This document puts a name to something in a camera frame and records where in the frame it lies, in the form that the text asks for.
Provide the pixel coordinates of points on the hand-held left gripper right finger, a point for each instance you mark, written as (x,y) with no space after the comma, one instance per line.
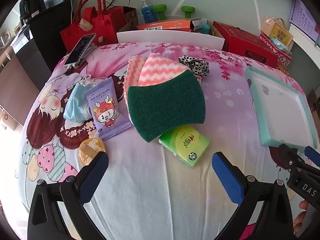
(227,177)

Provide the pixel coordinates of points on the light blue packet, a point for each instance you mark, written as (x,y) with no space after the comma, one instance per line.
(281,45)

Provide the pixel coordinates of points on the red felt handbag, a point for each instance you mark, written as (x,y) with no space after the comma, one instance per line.
(100,25)

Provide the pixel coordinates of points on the teal rimmed box lid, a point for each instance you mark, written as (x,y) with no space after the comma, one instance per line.
(280,105)

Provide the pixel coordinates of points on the red white patterned box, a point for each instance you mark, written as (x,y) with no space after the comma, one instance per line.
(282,57)

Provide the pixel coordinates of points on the smartphone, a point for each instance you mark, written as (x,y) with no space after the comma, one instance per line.
(80,48)

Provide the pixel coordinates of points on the dark red paper bag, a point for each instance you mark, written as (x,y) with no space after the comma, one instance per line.
(117,12)

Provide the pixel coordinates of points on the person's right hand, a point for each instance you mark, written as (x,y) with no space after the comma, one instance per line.
(298,223)

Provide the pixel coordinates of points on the blue liquid plastic bottle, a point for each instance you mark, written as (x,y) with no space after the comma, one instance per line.
(148,13)

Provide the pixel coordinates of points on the teal round gadget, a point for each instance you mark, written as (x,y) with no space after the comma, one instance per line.
(205,28)

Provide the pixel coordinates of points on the printed cartoon bedsheet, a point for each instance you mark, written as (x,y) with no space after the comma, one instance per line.
(150,192)

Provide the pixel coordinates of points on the pink white striped towel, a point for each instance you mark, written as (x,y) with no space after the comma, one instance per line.
(162,67)

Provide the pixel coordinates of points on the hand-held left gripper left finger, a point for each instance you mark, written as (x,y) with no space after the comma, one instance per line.
(93,177)

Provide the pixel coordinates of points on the purple baby wipes packet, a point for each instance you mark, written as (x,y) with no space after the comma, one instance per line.
(107,110)

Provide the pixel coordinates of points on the green yellow scouring sponge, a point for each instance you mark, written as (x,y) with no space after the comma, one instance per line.
(165,105)

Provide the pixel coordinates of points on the white phone stand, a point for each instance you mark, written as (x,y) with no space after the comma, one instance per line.
(88,51)

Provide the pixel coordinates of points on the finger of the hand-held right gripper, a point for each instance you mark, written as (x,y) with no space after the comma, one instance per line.
(313,156)
(287,155)

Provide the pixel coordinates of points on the green dumbbell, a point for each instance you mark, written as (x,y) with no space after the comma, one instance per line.
(160,10)
(188,10)

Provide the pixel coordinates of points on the white foam board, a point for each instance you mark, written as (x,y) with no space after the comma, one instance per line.
(170,36)

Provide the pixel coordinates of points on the red gift box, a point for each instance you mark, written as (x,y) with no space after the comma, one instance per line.
(245,42)

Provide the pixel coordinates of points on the pale pink fuzzy cloth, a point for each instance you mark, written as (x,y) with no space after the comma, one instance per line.
(132,72)

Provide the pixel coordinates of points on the leopard print scrunchie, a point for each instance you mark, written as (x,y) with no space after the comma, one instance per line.
(195,63)

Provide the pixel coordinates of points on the purple perforated basket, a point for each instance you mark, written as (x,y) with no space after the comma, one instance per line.
(302,12)

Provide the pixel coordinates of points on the brown wooden cabinet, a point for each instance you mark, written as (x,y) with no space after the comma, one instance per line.
(17,87)

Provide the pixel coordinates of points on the black cabinet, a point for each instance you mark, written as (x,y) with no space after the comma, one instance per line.
(42,45)

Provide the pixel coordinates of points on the blue face mask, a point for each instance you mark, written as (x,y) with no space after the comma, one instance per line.
(75,102)

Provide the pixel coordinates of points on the orange cardboard box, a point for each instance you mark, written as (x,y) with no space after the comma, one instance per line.
(170,25)

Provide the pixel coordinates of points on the black machine with screen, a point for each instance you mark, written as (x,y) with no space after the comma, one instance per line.
(45,0)

